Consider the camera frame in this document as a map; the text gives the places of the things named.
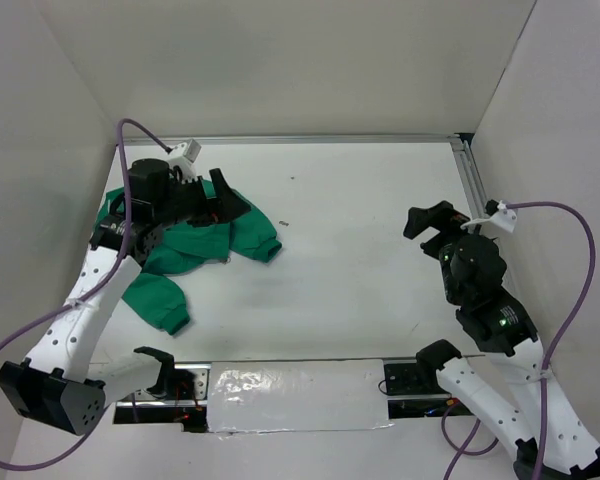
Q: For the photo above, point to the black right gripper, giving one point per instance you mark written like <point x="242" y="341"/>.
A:
<point x="437" y="215"/>

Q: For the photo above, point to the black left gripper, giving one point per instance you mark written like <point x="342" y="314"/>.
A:
<point x="230" y="206"/>

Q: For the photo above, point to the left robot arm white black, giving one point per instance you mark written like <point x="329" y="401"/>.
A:
<point x="55" y="383"/>

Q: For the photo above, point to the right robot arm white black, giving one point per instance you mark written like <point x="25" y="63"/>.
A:
<point x="539" y="428"/>

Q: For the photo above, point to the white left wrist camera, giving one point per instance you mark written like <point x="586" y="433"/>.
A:
<point x="183" y="155"/>

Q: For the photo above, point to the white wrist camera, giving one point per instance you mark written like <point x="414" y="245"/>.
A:
<point x="183" y="155"/>
<point x="498" y="215"/>

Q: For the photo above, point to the aluminium frame rail right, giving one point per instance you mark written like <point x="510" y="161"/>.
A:
<point x="468" y="170"/>

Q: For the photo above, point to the aluminium frame rail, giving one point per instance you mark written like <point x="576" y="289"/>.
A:
<point x="468" y="170"/>
<point x="323" y="139"/>

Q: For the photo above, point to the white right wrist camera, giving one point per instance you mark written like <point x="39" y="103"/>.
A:
<point x="498" y="215"/>

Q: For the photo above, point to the aluminium frame rail back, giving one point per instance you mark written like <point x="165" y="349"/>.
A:
<point x="323" y="139"/>

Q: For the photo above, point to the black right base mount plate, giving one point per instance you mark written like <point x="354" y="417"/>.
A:
<point x="402" y="379"/>

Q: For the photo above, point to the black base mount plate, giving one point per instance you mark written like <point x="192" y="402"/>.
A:
<point x="402" y="379"/>
<point x="191" y="381"/>

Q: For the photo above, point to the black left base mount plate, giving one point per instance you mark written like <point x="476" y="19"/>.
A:
<point x="191" y="381"/>

